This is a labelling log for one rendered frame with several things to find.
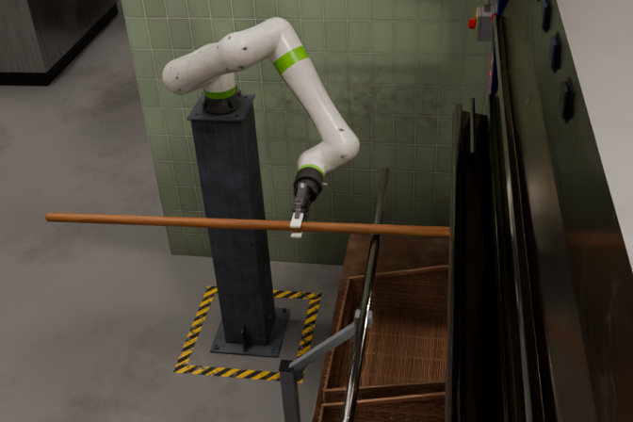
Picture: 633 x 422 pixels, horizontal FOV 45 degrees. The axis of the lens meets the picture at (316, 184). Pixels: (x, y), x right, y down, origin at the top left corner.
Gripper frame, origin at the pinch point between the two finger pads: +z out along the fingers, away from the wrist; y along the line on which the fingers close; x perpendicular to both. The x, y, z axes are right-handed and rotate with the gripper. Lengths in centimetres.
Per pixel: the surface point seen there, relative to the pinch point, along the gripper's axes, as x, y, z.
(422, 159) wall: -36, 52, -125
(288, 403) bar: -1, 37, 36
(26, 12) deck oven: 258, 56, -322
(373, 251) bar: -23.8, 1.7, 8.7
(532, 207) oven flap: -58, -57, 68
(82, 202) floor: 168, 118, -173
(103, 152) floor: 177, 118, -231
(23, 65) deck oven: 273, 98, -322
